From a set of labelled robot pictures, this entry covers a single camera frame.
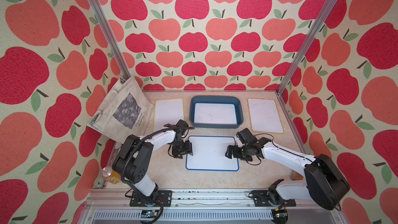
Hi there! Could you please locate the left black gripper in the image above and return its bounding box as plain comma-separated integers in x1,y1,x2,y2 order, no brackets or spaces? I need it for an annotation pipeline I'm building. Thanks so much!
172,138,195,158

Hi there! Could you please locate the left aluminium frame post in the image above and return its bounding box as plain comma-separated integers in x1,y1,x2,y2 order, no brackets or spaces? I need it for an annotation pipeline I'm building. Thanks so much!
88,0,131,80

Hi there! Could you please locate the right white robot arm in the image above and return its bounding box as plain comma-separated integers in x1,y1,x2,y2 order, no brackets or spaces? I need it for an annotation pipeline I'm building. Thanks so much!
225,138,350,211

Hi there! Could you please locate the right aluminium frame post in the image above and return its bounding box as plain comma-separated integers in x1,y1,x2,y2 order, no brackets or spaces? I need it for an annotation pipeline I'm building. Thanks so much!
276,0,338,98

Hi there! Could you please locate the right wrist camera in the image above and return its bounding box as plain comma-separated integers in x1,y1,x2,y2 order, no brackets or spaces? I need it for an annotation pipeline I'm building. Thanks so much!
236,128,258,146

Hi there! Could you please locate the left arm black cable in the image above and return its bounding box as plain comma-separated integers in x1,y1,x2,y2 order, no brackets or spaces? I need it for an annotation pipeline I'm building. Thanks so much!
120,125,195,224

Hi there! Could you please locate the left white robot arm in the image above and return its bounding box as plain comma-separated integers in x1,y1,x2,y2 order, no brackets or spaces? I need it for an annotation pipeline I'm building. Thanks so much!
112,126,194,200

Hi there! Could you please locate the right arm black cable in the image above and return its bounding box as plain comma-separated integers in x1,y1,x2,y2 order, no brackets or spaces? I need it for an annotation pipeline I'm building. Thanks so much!
245,133,312,166

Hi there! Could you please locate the blue framed whiteboard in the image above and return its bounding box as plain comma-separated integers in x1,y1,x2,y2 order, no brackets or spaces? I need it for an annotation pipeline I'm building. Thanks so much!
193,103,237,125
186,136,239,172

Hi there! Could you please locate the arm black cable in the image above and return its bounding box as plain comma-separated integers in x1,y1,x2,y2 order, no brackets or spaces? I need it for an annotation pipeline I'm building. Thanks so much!
245,133,312,166
120,125,195,224

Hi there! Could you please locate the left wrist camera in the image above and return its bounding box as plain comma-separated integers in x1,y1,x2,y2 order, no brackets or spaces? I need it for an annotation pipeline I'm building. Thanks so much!
163,119,195,138

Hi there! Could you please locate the aluminium frame post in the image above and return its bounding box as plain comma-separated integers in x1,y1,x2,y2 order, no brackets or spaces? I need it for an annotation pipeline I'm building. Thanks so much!
276,0,338,98
88,0,131,80

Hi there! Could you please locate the dark teal storage box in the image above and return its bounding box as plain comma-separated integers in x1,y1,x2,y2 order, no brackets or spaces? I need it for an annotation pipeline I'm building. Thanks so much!
189,95,244,129

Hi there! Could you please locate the beige printed tote bag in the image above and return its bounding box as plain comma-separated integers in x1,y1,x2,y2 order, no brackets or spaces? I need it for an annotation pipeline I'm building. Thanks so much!
87,77,154,144

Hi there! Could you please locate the orange drink can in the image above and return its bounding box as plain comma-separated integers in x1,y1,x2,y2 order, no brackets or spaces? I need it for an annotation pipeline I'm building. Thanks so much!
101,166,121,184

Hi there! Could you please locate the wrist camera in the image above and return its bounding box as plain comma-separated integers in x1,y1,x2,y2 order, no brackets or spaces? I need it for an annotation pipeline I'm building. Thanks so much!
163,119,195,138
236,128,258,146

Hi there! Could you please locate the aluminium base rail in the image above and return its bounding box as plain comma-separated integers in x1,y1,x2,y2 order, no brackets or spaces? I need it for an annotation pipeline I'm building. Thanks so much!
75,189,347,224

